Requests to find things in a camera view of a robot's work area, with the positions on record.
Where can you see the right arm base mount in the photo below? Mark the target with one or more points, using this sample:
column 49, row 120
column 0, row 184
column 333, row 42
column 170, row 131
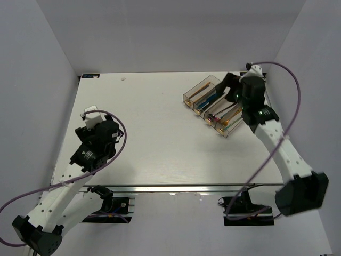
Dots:
column 243, row 206

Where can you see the blue knife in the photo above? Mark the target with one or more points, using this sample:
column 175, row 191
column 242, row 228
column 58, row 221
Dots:
column 215, row 95

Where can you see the iridescent fork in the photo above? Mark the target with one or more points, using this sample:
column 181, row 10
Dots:
column 231, row 124

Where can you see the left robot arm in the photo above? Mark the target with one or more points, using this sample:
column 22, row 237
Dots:
column 44, row 227

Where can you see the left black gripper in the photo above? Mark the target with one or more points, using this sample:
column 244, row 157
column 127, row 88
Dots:
column 85, row 134

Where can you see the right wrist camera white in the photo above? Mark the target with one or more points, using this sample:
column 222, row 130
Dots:
column 253, row 70

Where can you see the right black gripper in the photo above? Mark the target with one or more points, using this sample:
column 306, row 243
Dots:
column 229, row 80

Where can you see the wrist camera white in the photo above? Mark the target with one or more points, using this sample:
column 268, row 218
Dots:
column 92, row 119
column 253, row 70

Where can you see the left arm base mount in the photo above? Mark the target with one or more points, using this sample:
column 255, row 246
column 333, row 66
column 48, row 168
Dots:
column 115, row 208

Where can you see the black spoon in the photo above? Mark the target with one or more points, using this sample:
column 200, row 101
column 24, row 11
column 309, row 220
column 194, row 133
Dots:
column 213, row 116

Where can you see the left blue label sticker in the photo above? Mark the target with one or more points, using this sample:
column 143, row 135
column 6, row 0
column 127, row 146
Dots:
column 84, row 76

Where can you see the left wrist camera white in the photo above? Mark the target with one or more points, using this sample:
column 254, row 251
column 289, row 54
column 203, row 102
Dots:
column 92, row 119

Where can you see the orange chopstick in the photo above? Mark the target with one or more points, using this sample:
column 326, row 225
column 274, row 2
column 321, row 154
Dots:
column 199, row 89

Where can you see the aluminium table rail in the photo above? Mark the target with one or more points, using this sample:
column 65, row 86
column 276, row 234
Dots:
column 174, row 188

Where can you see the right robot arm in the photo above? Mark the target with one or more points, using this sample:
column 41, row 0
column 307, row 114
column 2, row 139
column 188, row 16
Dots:
column 303, row 189

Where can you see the black knife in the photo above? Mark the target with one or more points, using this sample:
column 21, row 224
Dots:
column 205, row 105

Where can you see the clear four-compartment organizer tray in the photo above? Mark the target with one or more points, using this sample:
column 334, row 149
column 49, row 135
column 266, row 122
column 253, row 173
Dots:
column 220, row 104

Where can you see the orange chopstick diagonal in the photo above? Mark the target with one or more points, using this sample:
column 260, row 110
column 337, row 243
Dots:
column 202, row 92

